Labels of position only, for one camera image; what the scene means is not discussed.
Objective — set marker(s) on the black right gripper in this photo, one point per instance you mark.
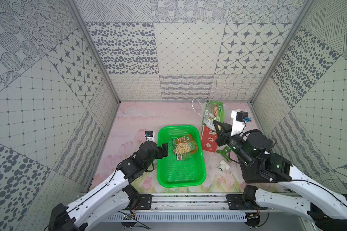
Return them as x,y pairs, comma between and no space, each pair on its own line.
223,134

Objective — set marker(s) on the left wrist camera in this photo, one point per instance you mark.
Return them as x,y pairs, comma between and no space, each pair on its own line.
149,135

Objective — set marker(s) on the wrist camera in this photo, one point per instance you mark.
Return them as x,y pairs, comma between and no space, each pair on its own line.
240,120
149,135

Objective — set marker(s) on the white pipe elbow fitting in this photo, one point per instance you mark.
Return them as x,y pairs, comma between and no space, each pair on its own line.
223,166

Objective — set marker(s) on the white and red paper bag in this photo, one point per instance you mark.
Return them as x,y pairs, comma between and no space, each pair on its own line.
208,136

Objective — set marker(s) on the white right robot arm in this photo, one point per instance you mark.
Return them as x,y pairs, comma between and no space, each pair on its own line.
274,182

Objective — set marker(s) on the small green circuit board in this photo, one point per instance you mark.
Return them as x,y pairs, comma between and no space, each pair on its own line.
127,217

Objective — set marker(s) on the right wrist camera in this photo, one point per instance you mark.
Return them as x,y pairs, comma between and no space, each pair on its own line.
240,120

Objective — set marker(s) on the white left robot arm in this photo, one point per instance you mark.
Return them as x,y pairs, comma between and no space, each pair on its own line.
125,173

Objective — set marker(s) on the black plastic tool case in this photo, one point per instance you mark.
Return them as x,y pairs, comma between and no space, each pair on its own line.
257,172

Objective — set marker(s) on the green plastic faucet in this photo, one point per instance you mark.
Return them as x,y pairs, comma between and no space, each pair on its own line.
225,153

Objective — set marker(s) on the green yellow condiment packet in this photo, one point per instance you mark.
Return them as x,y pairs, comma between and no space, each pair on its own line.
184,147

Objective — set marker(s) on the green plastic basket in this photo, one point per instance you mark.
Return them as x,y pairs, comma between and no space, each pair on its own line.
172,173

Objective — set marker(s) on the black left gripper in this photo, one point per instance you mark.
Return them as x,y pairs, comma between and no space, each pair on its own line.
163,150

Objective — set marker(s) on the aluminium mounting rail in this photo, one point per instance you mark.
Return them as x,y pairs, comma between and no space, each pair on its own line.
202,203

